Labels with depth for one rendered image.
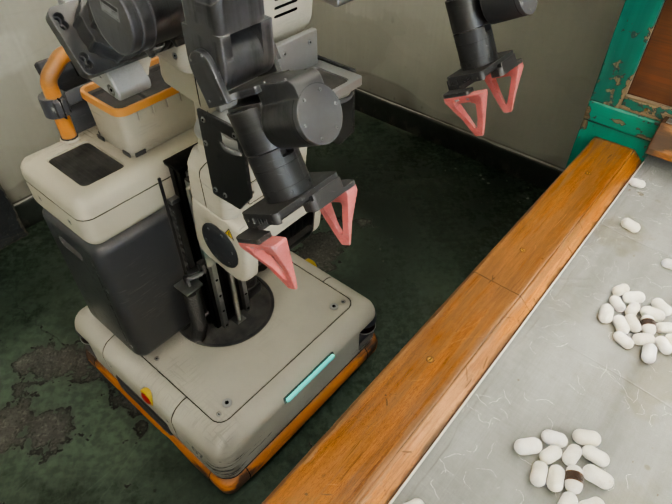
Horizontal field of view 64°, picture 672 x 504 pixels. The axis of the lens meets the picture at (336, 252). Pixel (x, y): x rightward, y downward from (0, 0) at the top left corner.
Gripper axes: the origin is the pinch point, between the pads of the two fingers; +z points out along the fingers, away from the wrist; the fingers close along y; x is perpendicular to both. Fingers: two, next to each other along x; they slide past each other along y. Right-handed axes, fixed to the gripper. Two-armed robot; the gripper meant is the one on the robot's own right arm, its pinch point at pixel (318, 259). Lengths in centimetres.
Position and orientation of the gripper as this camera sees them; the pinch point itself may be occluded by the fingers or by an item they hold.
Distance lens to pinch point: 64.4
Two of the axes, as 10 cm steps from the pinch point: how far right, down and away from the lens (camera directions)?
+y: 6.5, -5.3, 5.5
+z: 3.5, 8.5, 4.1
